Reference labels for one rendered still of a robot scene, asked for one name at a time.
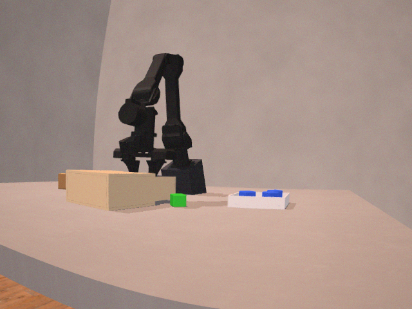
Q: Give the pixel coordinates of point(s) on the brown cardboard box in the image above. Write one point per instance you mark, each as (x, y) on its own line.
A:
(61, 181)

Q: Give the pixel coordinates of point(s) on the green block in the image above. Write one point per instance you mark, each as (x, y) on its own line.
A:
(178, 200)

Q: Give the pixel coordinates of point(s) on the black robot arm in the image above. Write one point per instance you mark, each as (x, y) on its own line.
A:
(135, 113)

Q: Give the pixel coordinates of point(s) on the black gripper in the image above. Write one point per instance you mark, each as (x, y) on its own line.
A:
(158, 156)

